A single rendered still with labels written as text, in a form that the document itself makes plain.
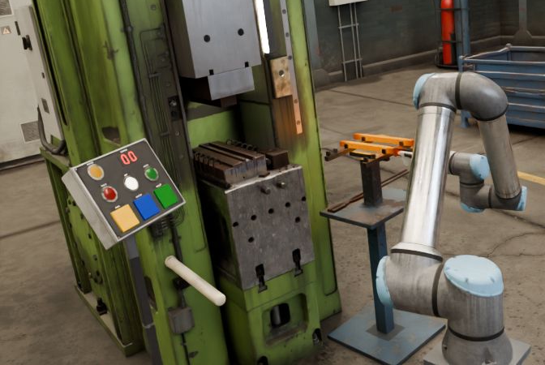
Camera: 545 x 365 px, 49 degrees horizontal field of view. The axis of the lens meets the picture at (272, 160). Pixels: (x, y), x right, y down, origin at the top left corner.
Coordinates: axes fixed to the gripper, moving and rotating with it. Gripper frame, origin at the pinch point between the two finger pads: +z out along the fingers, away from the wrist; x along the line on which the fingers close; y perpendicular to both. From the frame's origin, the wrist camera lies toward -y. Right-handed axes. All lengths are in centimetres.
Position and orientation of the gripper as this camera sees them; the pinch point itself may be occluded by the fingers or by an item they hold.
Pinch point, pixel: (401, 150)
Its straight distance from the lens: 251.3
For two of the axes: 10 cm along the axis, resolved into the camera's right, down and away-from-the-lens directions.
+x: 7.4, -2.9, 6.1
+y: 1.4, 9.5, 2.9
